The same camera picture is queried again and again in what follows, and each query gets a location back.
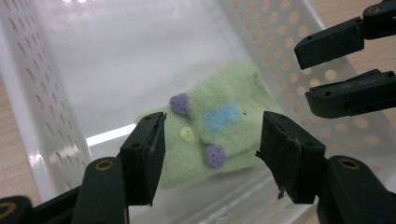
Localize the green sock with blue patch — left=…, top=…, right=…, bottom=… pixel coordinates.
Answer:
left=134, top=60, right=283, bottom=190

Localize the white perforated plastic basket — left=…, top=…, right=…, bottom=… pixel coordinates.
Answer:
left=0, top=0, right=396, bottom=224

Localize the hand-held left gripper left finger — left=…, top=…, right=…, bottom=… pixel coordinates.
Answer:
left=120, top=111, right=167, bottom=206

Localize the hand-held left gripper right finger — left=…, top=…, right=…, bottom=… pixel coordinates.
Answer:
left=255, top=110, right=328, bottom=204

